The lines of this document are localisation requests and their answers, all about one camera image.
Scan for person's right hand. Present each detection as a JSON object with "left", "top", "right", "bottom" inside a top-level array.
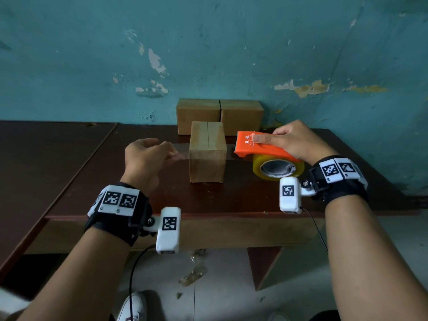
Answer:
[{"left": 252, "top": 119, "right": 338, "bottom": 166}]

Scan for person's left hand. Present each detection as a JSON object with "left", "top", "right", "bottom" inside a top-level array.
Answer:
[{"left": 119, "top": 138, "right": 185, "bottom": 194}]

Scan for yellowish clear tape roll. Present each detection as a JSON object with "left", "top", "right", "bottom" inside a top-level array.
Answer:
[{"left": 170, "top": 140, "right": 305, "bottom": 181}]

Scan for orange tape dispenser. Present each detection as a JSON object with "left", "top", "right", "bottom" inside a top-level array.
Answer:
[{"left": 233, "top": 131, "right": 301, "bottom": 177}]

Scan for cardboard box with dark edge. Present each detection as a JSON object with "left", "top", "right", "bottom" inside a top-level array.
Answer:
[{"left": 189, "top": 121, "right": 228, "bottom": 184}]

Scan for small brown cardboard box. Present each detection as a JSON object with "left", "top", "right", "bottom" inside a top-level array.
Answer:
[{"left": 219, "top": 99, "right": 264, "bottom": 136}]

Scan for large brown cardboard box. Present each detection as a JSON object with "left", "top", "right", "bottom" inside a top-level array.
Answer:
[{"left": 176, "top": 98, "right": 222, "bottom": 136}]

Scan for person's right forearm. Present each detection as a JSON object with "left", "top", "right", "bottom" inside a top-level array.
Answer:
[{"left": 325, "top": 195, "right": 428, "bottom": 321}]

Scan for dark brown wooden table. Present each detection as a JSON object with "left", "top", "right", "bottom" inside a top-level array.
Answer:
[{"left": 23, "top": 123, "right": 419, "bottom": 291}]

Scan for dark brown wooden desk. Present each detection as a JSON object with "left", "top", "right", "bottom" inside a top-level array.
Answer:
[{"left": 0, "top": 120, "right": 118, "bottom": 281}]

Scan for crumpled clear plastic scrap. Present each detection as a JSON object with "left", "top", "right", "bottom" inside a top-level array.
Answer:
[{"left": 178, "top": 249, "right": 209, "bottom": 287}]

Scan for white left shoe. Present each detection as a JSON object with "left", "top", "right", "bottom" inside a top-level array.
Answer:
[{"left": 116, "top": 292, "right": 148, "bottom": 321}]

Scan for black trousers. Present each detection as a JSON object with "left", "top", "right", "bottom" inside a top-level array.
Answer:
[{"left": 309, "top": 309, "right": 342, "bottom": 321}]

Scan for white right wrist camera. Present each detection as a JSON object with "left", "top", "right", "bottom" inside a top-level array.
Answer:
[{"left": 279, "top": 176, "right": 317, "bottom": 214}]

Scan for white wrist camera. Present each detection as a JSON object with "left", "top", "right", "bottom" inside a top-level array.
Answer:
[
  {"left": 144, "top": 206, "right": 182, "bottom": 255},
  {"left": 279, "top": 176, "right": 317, "bottom": 214}
]

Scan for black right wrist strap with markers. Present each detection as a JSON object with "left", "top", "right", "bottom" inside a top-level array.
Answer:
[{"left": 307, "top": 155, "right": 369, "bottom": 207}]

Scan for black wrist strap with markers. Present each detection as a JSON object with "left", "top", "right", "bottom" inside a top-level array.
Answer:
[
  {"left": 84, "top": 182, "right": 153, "bottom": 247},
  {"left": 307, "top": 155, "right": 369, "bottom": 207}
]

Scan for black left wrist strap with markers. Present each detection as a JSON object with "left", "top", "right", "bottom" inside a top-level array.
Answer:
[{"left": 84, "top": 182, "right": 153, "bottom": 247}]

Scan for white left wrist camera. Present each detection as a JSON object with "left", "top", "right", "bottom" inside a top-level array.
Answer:
[{"left": 144, "top": 206, "right": 182, "bottom": 255}]

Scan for black right camera cable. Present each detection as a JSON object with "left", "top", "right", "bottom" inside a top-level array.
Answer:
[{"left": 300, "top": 207, "right": 329, "bottom": 253}]

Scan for black camera cable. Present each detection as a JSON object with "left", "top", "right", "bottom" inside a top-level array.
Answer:
[
  {"left": 128, "top": 244, "right": 156, "bottom": 321},
  {"left": 300, "top": 207, "right": 329, "bottom": 253}
]

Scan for black left camera cable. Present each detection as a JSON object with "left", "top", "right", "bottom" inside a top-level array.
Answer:
[{"left": 128, "top": 244, "right": 156, "bottom": 321}]

